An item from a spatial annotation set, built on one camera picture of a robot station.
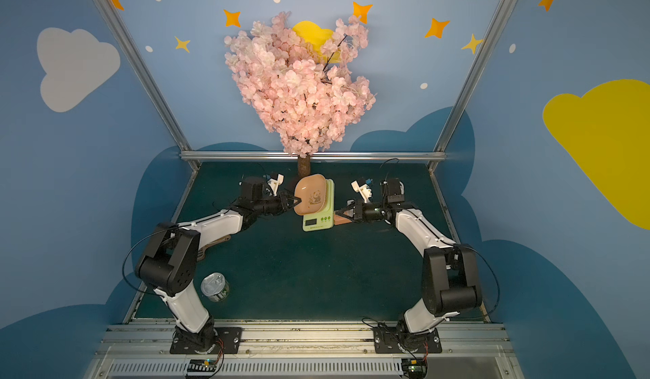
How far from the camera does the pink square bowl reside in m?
0.89

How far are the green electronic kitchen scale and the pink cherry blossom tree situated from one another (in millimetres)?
158

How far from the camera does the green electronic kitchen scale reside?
0.86 meters

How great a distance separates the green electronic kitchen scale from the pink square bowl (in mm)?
16

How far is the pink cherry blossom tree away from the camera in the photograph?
64cm

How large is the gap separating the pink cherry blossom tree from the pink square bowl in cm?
11
